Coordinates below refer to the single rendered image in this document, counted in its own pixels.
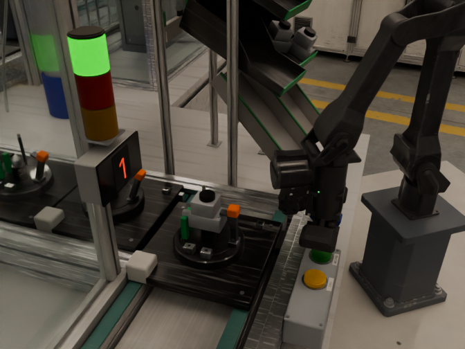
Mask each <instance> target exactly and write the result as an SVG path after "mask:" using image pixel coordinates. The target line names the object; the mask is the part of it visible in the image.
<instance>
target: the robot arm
mask: <svg viewBox="0 0 465 349"><path fill-rule="evenodd" d="M422 39H425V40H426V52H425V55H424V59H423V64H422V68H421V74H420V78H419V84H418V87H417V92H416V96H415V100H414V106H413V109H412V115H411V119H410V124H409V126H408V128H407V130H406V131H404V133H402V134H395V135H394V144H393V146H392V149H391V150H390V153H391V154H392V156H393V160H394V162H395V163H396V164H397V165H398V166H399V169H400V171H402V172H403V173H404V175H403V178H402V180H401V185H400V189H399V195H398V197H399V198H396V199H392V200H391V202H392V203H393V204H394V205H395V206H396V207H397V208H398V209H399V210H400V211H401V212H402V213H403V214H404V215H405V216H406V217H407V218H408V219H409V220H417V219H421V218H425V217H431V216H434V215H438V214H439V211H438V210H437V209H436V208H435V203H436V200H437V196H438V194H439V193H444V192H446V190H447V188H448V187H449V185H450V182H449V180H447V178H445V176H444V175H443V174H442V173H441V172H440V167H441V147H440V143H439V136H438V133H439V128H440V125H441V120H442V116H443V113H444V109H445V106H446V101H447V97H448V92H449V89H450V85H451V82H452V79H453V74H454V70H455V66H456V63H457V58H458V55H459V52H460V50H461V48H462V47H463V46H464V45H465V0H412V1H411V2H410V3H408V4H407V5H406V6H404V7H403V8H402V9H400V10H398V11H396V12H393V13H391V14H389V15H387V16H385V17H384V18H383V20H382V21H381V25H380V28H379V31H378V32H377V34H376V36H375V38H374V39H373V41H372V43H371V44H370V46H369V48H368V49H367V51H366V53H365V54H364V56H363V58H362V60H361V61H360V63H359V65H358V66H357V68H356V70H355V72H354V73H353V75H352V77H351V78H350V80H349V82H348V83H347V86H346V87H345V89H344V90H343V92H342V93H341V94H340V95H339V97H338V98H337V99H335V100H334V101H333V102H331V103H329V104H328V105H327V106H326V107H325V109H324V110H323V111H322V113H321V114H320V115H319V117H317V119H316V121H315V123H314V125H313V128H312V129H311V130H310V132H309V133H308V134H307V135H306V136H305V137H304V138H303V139H302V141H301V142H300V144H301V146H302V150H276V151H274V156H273V157H272V159H271V162H270V174H271V183H272V186H273V188H274V189H275V190H277V189H281V190H280V193H279V196H278V200H279V207H278V209H279V210H280V211H282V213H283V214H285V215H295V214H297V213H298V211H304V210H306V212H305V215H308V216H309V217H310V218H311V219H312V220H313V221H307V224H306V225H304V226H303V228H302V231H301V234H300V239H299V245H300V246H301V247H304V248H308V249H315V250H319V251H325V252H328V253H333V252H334V251H335V248H336V243H337V238H338V233H339V229H340V227H339V225H340V223H341V220H342V216H343V214H342V213H341V212H342V209H343V204H344V203H345V202H346V198H347V191H348V188H347V187H346V178H347V169H348V163H360V162H361V158H360V157H359V156H358V154H357V153H356V151H355V150H354V148H355V147H356V144H357V142H358V140H359V137H360V135H361V132H362V131H363V126H364V121H365V114H366V112H367V109H368V107H369V106H370V104H371V103H372V101H373V99H374V98H375V96H376V94H377V93H378V91H379V89H380V88H381V86H382V85H383V83H384V82H385V80H386V78H387V77H388V75H389V74H390V72H391V70H392V69H393V67H394V65H395V64H396V62H397V61H398V59H399V58H400V56H401V54H402V52H403V51H404V49H405V48H406V46H407V45H408V44H411V43H413V42H415V41H418V40H422ZM318 141H320V143H321V145H322V146H323V148H324V149H323V150H322V151H320V150H319V148H318V146H317V145H316V143H317V142H318Z"/></svg>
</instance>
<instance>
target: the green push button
mask: <svg viewBox="0 0 465 349"><path fill-rule="evenodd" d="M331 256H332V253H328V252H325V251H319V250H315V249H312V250H311V257H312V258H313V259H314V260H315V261H317V262H329V261H330V260H331Z"/></svg>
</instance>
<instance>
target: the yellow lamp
mask: <svg viewBox="0 0 465 349"><path fill-rule="evenodd" d="M80 110H81V114H82V121H83V126H84V133H85V136H86V137H87V138H88V139H90V140H92V141H106V140H109V139H111V138H114V137H115V136H117V135H118V133H119V129H118V119H117V114H116V105H115V102H114V104H112V106H110V107H107V108H104V109H97V110H90V109H84V108H82V107H80Z"/></svg>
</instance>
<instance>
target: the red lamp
mask: <svg viewBox="0 0 465 349"><path fill-rule="evenodd" d="M74 76H75V83H76V87H77V94H78V99H79V103H80V106H81V107H82V108H84V109H90V110H97V109H104V108H107V107H110V106H112V104H114V102H115V100H114V94H113V85H112V79H111V70H110V69H109V70H108V71H107V72H106V73H103V74H101V75H94V76H81V75H77V74H75V73H74Z"/></svg>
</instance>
